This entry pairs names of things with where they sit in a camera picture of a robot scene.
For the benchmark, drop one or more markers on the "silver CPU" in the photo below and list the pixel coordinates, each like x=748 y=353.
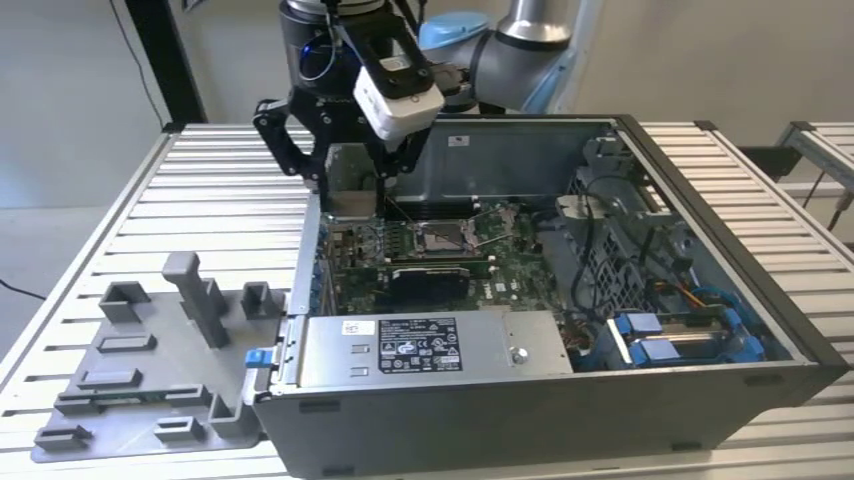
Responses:
x=353 y=204

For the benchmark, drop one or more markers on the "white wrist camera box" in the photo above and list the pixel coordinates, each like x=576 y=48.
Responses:
x=401 y=105

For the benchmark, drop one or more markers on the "aluminium slat side table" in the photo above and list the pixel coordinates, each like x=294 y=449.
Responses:
x=821 y=145

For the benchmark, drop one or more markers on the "thin metal locking lever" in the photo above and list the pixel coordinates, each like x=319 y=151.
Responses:
x=402 y=210

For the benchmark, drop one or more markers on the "grey plastic drive cage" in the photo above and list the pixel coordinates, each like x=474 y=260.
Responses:
x=614 y=270

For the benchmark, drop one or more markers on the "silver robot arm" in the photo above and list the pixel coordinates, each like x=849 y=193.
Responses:
x=528 y=50

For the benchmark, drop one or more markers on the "black frame post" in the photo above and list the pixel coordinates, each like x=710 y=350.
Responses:
x=175 y=75

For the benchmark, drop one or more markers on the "hard disk in blue carrier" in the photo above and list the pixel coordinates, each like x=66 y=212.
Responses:
x=640 y=322
x=656 y=350

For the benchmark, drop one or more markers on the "black RAM slot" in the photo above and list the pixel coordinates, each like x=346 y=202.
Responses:
x=434 y=260
x=434 y=202

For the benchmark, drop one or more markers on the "grey parts rack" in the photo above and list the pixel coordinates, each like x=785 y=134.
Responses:
x=167 y=425

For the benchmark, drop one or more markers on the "blue case latch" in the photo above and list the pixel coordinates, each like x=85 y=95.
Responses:
x=257 y=358

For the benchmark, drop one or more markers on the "green motherboard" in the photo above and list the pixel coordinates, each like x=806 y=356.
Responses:
x=521 y=270

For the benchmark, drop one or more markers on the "black PC case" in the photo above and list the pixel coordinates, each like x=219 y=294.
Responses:
x=467 y=430

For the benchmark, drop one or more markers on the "silver power supply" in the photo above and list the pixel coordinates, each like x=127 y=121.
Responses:
x=334 y=360

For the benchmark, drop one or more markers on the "silver metal bracket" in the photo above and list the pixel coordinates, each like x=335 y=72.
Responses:
x=570 y=206

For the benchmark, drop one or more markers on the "CPU socket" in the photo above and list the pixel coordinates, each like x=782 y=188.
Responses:
x=438 y=241

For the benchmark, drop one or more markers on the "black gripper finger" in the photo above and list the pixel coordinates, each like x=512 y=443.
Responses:
x=401 y=160
x=294 y=150

